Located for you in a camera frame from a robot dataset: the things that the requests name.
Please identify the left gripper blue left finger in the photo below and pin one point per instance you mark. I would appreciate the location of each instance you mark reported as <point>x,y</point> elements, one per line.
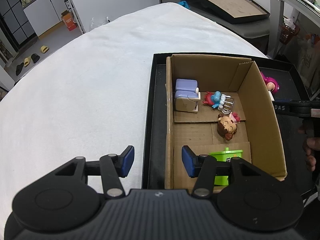
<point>112,168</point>

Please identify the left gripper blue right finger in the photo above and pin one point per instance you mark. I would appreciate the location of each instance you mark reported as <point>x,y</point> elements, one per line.
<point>201,167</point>

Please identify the brown-haired smiling girl figurine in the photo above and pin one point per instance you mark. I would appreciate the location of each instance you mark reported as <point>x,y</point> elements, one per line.
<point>227,125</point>

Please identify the blue red figurine with mug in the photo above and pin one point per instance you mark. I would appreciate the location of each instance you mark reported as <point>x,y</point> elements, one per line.
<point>219,101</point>

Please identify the purple sofa bear figurine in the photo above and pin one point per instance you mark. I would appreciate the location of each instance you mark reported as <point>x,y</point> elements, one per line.
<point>187,96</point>

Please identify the person's right hand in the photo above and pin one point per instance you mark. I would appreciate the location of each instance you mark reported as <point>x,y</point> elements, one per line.
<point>310,146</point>

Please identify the black shallow tray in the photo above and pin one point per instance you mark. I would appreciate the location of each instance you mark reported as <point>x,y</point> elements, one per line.
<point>291,88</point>

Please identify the pink-haired doll figurine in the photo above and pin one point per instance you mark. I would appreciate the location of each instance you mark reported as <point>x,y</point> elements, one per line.
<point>271,84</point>

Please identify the brown cardboard box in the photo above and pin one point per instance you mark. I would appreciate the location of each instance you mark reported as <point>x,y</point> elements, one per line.
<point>258,133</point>

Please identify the white fluffy blanket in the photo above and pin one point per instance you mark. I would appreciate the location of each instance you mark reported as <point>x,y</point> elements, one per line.
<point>89,98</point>

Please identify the red plastic basket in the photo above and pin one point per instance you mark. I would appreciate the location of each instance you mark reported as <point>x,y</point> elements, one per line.
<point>287,33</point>

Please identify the black slipper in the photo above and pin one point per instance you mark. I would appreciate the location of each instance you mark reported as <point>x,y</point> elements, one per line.
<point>35,58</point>

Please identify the yellow slipper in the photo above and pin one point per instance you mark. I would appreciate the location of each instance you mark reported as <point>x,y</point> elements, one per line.
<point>44,49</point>

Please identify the black framed cork board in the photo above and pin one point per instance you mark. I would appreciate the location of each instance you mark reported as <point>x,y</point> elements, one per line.
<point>236,11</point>

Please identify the orange box on floor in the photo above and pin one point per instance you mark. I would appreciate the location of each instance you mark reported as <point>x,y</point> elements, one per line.
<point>68,20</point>

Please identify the grey low cabinet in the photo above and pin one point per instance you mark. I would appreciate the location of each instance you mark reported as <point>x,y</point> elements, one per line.
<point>248,31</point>

